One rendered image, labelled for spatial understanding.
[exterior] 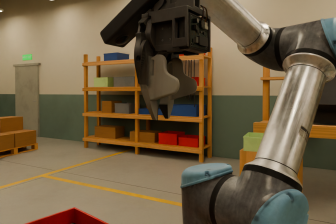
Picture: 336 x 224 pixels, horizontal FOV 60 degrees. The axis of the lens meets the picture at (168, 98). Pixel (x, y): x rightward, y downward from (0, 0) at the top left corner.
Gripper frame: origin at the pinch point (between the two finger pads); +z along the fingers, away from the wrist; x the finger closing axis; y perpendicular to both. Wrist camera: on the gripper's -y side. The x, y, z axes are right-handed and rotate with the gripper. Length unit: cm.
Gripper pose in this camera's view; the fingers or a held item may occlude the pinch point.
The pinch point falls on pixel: (157, 110)
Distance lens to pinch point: 44.1
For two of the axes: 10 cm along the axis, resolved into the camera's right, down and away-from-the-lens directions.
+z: 0.0, 10.0, 0.2
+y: 8.4, 0.1, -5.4
